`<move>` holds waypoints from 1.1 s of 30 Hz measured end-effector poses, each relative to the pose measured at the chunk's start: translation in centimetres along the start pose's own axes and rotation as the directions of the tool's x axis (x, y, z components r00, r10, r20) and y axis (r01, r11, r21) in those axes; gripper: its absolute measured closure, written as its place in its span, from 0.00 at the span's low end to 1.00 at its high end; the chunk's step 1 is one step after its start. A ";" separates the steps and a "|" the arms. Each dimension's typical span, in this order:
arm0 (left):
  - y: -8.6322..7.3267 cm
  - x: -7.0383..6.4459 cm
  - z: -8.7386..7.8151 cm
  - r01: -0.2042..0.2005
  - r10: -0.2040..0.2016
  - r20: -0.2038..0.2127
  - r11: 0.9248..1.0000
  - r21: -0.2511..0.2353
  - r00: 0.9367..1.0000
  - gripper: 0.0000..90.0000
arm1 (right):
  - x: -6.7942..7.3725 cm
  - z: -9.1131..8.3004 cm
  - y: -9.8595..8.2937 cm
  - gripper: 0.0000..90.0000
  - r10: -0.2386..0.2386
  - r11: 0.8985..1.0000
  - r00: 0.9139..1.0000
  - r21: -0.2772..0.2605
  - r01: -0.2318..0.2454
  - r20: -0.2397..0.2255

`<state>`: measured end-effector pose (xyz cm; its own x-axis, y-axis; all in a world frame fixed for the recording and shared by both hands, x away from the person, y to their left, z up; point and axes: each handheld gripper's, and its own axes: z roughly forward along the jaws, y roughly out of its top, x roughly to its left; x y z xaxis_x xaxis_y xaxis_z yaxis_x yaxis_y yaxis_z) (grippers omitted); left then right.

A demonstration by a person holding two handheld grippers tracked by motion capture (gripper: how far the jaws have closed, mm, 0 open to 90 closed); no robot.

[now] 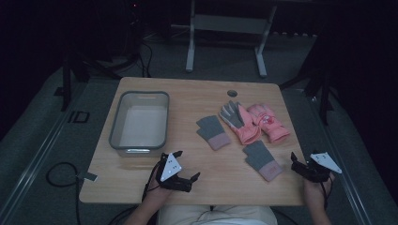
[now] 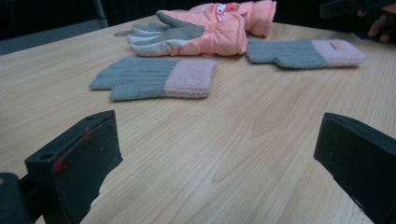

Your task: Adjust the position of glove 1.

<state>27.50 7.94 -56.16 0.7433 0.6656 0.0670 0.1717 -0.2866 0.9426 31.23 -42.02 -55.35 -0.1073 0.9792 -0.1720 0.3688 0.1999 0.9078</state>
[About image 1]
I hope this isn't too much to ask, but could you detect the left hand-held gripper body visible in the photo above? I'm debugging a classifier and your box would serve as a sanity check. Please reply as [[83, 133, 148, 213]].
[[155, 152, 192, 193]]

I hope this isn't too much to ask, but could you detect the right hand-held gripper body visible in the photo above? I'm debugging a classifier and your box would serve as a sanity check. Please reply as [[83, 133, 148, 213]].
[[298, 151, 343, 184]]

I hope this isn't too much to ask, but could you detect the grey sock with pink cuff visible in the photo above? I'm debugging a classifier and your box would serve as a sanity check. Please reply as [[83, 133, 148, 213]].
[[195, 114, 232, 152]]

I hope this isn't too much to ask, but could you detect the grey plastic bin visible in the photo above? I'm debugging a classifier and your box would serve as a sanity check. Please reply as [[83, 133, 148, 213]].
[[108, 90, 171, 158]]

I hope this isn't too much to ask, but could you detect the pink ski glove grey palm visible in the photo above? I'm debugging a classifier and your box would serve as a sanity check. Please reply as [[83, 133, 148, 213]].
[[218, 99, 262, 146]]

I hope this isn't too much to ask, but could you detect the person's left hand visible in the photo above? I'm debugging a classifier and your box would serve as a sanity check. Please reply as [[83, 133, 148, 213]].
[[145, 174, 174, 204]]

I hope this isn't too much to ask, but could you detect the person's right hand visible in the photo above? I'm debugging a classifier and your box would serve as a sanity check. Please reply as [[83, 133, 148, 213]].
[[302, 172, 336, 204]]

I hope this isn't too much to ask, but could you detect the pink ski glove red print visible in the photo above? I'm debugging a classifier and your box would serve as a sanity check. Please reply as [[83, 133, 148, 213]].
[[246, 103, 291, 144]]

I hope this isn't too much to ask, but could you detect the person's lap in light trousers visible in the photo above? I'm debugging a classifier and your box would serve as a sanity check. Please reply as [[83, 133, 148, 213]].
[[157, 204, 279, 225]]

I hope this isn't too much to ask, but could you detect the black tripod stand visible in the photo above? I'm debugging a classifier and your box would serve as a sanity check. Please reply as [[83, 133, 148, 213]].
[[54, 37, 142, 113], [279, 52, 335, 127]]

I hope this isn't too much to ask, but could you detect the grey tape piece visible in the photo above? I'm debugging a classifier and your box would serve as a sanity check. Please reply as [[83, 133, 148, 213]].
[[76, 171, 99, 183]]

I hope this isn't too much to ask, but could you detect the white metal stand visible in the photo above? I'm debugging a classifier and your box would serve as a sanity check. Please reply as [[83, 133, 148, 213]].
[[185, 0, 279, 79]]

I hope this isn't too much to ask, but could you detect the metal floor rail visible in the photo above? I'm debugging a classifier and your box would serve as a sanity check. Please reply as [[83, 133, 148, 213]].
[[306, 95, 375, 225], [0, 112, 74, 219]]

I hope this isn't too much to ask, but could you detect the left hand-held gripper cable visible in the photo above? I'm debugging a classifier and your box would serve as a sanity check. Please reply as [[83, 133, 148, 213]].
[[107, 160, 164, 225]]

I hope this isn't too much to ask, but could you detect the hand-held gripper cable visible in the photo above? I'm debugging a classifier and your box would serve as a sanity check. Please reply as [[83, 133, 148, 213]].
[[107, 160, 164, 225], [318, 174, 334, 210]]

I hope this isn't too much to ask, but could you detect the right hand-held gripper cable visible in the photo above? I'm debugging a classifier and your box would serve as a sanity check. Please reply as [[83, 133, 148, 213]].
[[318, 174, 334, 210]]

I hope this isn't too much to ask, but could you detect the black floor cable loop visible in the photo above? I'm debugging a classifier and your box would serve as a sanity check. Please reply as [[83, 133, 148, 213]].
[[45, 161, 83, 225]]

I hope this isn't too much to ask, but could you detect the black background cable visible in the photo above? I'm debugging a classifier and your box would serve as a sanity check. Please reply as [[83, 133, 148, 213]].
[[137, 38, 155, 79]]

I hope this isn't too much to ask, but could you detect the black floor bracket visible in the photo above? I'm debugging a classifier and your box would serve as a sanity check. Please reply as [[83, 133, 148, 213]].
[[68, 110, 91, 125]]

